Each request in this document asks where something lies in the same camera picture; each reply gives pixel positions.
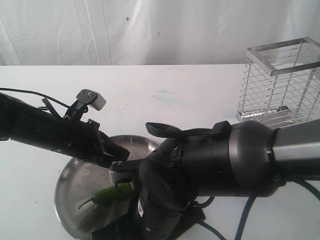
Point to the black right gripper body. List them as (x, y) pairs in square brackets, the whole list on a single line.
[(159, 224)]

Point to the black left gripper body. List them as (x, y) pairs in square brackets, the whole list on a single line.
[(91, 142)]

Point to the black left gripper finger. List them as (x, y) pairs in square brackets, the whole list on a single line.
[(104, 160), (111, 147)]

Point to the dark green vegetable piece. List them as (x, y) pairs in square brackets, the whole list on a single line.
[(107, 196)]

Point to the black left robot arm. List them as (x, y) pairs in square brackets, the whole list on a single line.
[(69, 136)]

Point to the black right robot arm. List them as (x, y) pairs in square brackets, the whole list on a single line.
[(183, 175)]

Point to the round stainless steel plate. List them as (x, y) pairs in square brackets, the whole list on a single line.
[(77, 182)]

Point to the white backdrop curtain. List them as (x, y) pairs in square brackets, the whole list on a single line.
[(148, 32)]

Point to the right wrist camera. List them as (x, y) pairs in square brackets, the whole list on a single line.
[(125, 171)]

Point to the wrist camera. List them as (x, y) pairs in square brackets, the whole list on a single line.
[(93, 99), (125, 171)]

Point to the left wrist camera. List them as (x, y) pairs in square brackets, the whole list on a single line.
[(93, 99)]

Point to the chrome wire utensil holder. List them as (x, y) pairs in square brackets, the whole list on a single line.
[(281, 84)]

